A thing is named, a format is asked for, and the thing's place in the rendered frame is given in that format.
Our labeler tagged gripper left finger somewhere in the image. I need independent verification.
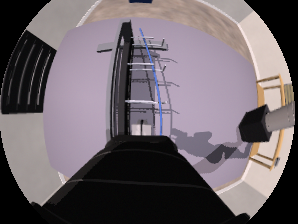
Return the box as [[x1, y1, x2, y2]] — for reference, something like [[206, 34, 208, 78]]
[[132, 119, 142, 135]]

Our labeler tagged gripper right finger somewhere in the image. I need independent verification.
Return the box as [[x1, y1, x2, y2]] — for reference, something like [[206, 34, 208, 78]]
[[142, 120, 152, 136]]

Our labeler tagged black patch panel rack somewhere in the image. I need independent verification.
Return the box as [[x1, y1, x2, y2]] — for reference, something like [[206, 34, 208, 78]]
[[96, 19, 167, 142]]

